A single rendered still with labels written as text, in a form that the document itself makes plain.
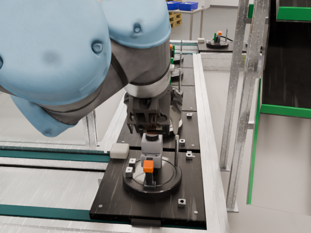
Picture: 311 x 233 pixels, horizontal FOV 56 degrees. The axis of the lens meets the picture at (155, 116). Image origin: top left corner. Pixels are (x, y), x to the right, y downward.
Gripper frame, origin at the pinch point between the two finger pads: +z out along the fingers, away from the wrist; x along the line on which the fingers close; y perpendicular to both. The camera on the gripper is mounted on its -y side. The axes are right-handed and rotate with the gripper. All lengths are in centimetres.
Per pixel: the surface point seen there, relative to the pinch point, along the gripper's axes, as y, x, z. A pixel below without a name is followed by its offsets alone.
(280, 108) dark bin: 2.6, 22.5, -11.1
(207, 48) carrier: -84, 21, 92
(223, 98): -39, 26, 69
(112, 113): -24, -23, 55
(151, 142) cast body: 5.2, -0.7, 1.9
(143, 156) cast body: 7.9, -2.4, 3.5
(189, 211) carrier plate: 18.7, 7.8, 5.7
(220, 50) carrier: -82, 29, 91
